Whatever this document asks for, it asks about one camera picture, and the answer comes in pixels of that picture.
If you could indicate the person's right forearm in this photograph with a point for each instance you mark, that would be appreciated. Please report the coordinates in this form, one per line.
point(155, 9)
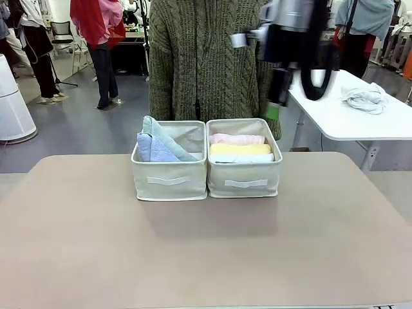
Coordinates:
point(161, 93)

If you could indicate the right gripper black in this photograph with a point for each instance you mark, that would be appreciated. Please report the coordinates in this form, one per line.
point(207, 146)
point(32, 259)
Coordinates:
point(280, 45)

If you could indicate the bystander in red top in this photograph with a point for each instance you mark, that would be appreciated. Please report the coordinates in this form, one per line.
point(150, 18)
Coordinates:
point(103, 71)

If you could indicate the pink towel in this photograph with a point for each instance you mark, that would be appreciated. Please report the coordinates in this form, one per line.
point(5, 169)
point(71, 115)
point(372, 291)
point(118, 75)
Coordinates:
point(238, 139)

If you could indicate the periwinkle blue cone-folded towel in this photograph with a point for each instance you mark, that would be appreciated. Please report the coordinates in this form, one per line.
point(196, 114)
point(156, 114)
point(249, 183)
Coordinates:
point(151, 149)

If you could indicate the yellow towel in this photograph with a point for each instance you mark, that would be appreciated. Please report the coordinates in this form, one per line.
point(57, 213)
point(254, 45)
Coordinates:
point(241, 149)

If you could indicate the white towel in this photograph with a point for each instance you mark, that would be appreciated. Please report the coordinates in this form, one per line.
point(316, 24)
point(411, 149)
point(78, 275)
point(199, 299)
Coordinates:
point(251, 158)

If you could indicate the bystander in dark clothes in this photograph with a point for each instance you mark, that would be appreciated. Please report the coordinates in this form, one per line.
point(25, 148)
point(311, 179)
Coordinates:
point(42, 58)

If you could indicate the grey folding chair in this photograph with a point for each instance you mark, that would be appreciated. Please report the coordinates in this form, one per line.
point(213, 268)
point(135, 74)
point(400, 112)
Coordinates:
point(64, 38)

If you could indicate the light teal cone-folded towel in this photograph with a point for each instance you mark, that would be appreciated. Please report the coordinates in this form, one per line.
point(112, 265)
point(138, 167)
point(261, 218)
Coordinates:
point(170, 143)

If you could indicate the black tripod stand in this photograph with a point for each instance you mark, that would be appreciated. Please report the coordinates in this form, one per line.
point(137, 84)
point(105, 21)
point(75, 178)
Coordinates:
point(64, 82)

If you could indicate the person in olive knit sweater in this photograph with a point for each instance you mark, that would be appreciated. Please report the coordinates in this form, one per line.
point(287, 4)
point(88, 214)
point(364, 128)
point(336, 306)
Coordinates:
point(209, 64)

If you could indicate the cream fabric storage bin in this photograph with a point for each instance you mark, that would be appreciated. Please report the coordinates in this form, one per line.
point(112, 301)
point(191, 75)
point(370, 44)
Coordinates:
point(219, 183)
point(141, 183)

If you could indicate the crumpled white cloth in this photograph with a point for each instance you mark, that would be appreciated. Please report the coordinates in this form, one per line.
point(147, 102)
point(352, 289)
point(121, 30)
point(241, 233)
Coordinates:
point(363, 96)

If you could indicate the white side table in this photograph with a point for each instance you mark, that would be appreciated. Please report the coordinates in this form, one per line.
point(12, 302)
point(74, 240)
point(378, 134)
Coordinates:
point(354, 125)

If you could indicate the bystander in light blue shawl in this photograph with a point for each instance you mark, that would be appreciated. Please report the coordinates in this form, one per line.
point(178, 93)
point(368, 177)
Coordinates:
point(363, 19)

